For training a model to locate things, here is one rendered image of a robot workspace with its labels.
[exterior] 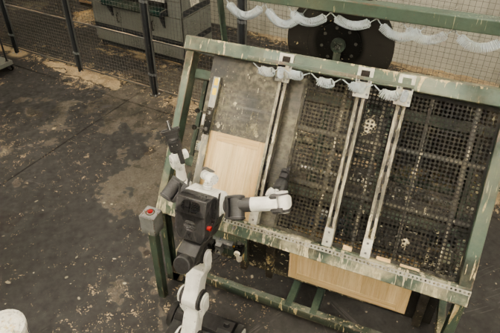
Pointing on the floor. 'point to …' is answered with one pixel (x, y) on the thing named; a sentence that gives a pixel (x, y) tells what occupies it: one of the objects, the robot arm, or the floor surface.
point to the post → (158, 265)
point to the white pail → (13, 322)
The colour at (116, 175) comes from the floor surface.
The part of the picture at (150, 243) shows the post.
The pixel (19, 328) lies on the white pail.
